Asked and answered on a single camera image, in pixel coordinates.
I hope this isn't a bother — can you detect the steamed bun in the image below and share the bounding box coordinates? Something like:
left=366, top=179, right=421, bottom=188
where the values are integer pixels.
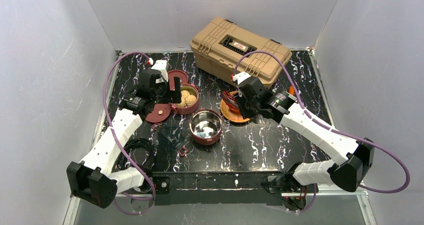
left=175, top=97, right=186, bottom=108
left=181, top=90, right=191, bottom=98
left=184, top=94, right=197, bottom=107

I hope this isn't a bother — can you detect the steamed bun front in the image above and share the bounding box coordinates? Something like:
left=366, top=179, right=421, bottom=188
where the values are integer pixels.
left=175, top=97, right=186, bottom=108

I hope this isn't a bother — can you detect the red sausage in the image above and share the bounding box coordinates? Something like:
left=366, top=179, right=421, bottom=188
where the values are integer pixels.
left=221, top=91, right=240, bottom=113

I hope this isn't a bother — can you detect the red steel lunch bowl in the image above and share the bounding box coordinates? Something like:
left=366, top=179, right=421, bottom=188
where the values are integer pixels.
left=171, top=83, right=200, bottom=115
left=188, top=109, right=223, bottom=146

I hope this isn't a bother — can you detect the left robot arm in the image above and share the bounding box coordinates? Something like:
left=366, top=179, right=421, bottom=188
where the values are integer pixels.
left=66, top=65, right=179, bottom=209

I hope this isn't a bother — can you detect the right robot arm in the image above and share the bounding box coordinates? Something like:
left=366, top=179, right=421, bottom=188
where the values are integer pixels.
left=231, top=72, right=374, bottom=192

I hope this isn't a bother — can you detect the red lunch box clip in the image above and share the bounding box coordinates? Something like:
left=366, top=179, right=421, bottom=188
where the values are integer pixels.
left=177, top=145, right=188, bottom=157

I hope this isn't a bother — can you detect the red round lid front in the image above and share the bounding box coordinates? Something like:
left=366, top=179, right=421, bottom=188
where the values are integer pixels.
left=144, top=103, right=172, bottom=124

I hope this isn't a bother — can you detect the red round lid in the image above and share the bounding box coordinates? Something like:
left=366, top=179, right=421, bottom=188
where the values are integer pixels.
left=144, top=103, right=172, bottom=124
left=167, top=69, right=189, bottom=90

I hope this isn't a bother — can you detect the red round lid rear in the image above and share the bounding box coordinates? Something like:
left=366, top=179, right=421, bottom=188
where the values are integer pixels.
left=167, top=69, right=189, bottom=90

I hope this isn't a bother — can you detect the orange green screwdriver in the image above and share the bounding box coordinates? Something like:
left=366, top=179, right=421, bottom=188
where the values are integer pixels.
left=288, top=86, right=296, bottom=96

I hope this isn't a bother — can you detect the dark transparent round lid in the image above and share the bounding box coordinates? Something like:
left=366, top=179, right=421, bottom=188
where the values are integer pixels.
left=153, top=125, right=185, bottom=155

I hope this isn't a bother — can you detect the tan plastic toolbox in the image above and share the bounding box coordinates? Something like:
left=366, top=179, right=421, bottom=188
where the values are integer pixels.
left=190, top=17, right=292, bottom=89

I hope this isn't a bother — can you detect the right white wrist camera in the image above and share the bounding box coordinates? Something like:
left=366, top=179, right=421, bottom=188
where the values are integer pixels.
left=231, top=71, right=251, bottom=87

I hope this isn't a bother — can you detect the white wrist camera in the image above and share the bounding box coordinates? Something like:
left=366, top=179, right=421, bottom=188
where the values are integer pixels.
left=231, top=71, right=251, bottom=87
left=148, top=57, right=169, bottom=84

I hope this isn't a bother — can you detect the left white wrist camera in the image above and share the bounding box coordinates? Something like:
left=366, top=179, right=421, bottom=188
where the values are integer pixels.
left=148, top=57, right=169, bottom=84

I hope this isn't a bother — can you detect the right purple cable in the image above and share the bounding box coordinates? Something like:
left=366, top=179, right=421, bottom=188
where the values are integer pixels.
left=232, top=50, right=411, bottom=214

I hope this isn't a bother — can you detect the coiled black cable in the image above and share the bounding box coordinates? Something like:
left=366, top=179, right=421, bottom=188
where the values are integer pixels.
left=115, top=137, right=156, bottom=175

